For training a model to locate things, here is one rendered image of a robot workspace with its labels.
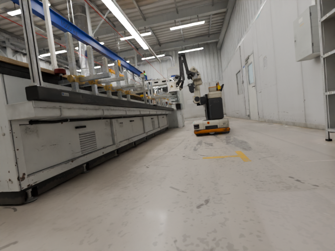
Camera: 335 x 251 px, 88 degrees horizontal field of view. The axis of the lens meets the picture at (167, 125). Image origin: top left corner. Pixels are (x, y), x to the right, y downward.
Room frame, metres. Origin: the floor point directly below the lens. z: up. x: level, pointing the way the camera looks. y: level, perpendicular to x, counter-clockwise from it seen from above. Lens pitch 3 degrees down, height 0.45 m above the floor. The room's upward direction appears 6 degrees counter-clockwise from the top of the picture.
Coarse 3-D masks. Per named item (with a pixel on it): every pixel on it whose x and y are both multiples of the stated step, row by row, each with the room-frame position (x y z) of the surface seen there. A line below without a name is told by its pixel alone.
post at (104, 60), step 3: (102, 60) 1.81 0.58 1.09; (105, 60) 1.80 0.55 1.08; (105, 63) 1.80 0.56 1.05; (105, 66) 1.80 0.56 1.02; (105, 69) 1.80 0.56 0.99; (105, 72) 1.81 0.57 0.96; (105, 78) 1.81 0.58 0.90; (108, 78) 1.81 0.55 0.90; (108, 84) 1.80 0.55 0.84; (108, 90) 1.80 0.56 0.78; (108, 93) 1.80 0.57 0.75; (111, 93) 1.84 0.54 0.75
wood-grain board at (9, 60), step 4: (0, 56) 1.02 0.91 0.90; (0, 60) 1.02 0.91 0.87; (4, 60) 1.04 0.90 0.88; (8, 60) 1.06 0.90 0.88; (12, 60) 1.09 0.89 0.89; (16, 60) 1.11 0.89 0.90; (12, 64) 1.10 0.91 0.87; (16, 64) 1.11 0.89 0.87; (20, 64) 1.13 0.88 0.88; (24, 64) 1.16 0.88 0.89; (28, 68) 1.20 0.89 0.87; (40, 68) 1.27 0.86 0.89; (44, 68) 1.31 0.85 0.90; (44, 72) 1.32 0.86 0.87; (48, 72) 1.34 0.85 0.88; (52, 72) 1.37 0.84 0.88; (64, 76) 1.49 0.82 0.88; (124, 92) 2.66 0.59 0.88; (136, 96) 3.20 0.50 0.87
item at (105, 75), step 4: (108, 72) 1.31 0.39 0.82; (88, 76) 1.34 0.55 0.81; (92, 76) 1.33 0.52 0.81; (96, 76) 1.32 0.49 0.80; (100, 76) 1.32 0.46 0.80; (104, 76) 1.31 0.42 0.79; (108, 76) 1.31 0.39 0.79; (64, 80) 1.38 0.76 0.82; (80, 80) 1.35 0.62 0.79; (84, 80) 1.34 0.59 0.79; (88, 80) 1.35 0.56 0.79; (60, 84) 1.38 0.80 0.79; (64, 84) 1.39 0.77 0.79
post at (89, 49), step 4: (88, 48) 1.56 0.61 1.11; (88, 52) 1.56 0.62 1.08; (92, 52) 1.59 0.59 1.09; (88, 56) 1.56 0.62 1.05; (92, 56) 1.58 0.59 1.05; (88, 60) 1.56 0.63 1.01; (92, 60) 1.57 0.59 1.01; (88, 64) 1.56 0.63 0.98; (92, 64) 1.56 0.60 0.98; (92, 68) 1.56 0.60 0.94; (92, 72) 1.56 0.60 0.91; (92, 88) 1.56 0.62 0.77; (96, 88) 1.58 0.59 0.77; (92, 92) 1.56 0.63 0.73; (96, 92) 1.57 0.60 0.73
